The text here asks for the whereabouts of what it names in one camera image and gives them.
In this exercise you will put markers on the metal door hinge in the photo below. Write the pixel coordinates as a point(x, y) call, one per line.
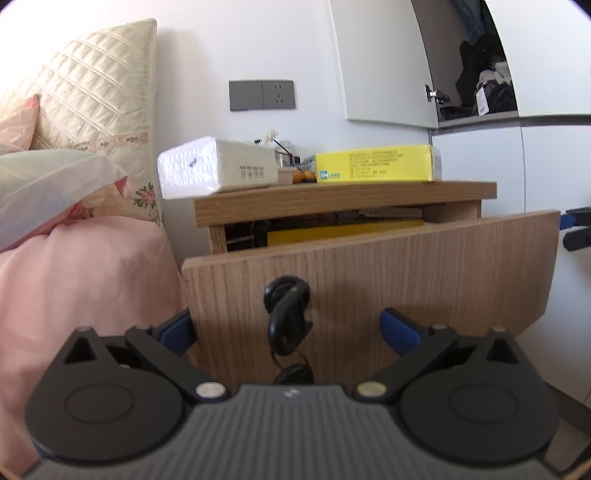
point(436, 94)

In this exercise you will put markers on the white tissue pack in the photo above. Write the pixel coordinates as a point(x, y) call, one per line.
point(217, 168)

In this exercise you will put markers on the wooden nightstand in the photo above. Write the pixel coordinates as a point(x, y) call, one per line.
point(346, 198)

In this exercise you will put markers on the white wardrobe door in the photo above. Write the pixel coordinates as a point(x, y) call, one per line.
point(383, 60)

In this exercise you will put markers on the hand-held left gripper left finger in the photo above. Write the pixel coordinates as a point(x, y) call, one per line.
point(178, 331)

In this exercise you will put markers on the pink bed cover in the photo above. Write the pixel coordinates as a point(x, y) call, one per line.
point(83, 286)

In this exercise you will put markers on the small clear container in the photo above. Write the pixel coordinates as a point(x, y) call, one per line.
point(286, 161)

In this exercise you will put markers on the yellow flat box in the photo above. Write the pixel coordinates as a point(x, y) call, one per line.
point(374, 165)

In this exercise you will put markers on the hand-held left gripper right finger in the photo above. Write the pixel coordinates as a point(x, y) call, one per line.
point(400, 331)

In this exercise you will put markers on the grey wall socket panel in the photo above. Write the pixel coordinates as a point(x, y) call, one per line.
point(261, 95)

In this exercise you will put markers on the dark clothes pile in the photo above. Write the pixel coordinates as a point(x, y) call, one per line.
point(489, 78)

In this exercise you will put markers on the pale folded quilt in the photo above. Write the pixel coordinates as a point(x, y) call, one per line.
point(51, 184)

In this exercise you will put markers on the pink pillow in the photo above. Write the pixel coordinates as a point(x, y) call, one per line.
point(18, 122)

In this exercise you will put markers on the wooden drawer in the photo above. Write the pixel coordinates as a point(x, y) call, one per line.
point(369, 281)

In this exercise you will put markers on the cream quilted pillow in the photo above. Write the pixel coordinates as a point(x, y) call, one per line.
point(97, 92)

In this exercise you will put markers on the small white flower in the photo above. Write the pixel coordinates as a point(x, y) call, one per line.
point(270, 136)

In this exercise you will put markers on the small oranges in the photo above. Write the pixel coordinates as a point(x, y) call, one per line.
point(304, 177)

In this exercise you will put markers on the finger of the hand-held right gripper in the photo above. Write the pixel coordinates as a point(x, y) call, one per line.
point(577, 218)
point(579, 240)

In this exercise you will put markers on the yellow box in drawer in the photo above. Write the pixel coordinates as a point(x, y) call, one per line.
point(341, 230)

